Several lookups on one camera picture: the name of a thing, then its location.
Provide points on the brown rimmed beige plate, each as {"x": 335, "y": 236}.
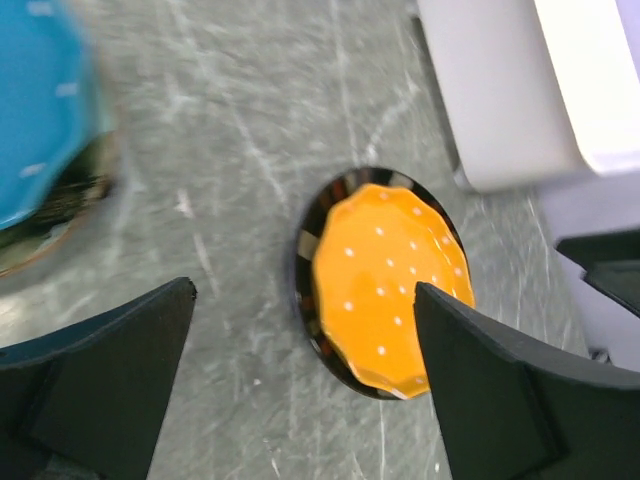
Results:
{"x": 306, "y": 240}

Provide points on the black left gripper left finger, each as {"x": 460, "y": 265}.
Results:
{"x": 95, "y": 392}

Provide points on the blue polka dot plate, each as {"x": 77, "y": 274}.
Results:
{"x": 47, "y": 109}

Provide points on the white plastic bin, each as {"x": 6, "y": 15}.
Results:
{"x": 535, "y": 90}

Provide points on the orange polka dot plate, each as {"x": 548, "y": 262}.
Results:
{"x": 377, "y": 245}

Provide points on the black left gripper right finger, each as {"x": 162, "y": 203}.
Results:
{"x": 512, "y": 407}

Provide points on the floral beige plate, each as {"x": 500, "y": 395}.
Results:
{"x": 85, "y": 182}

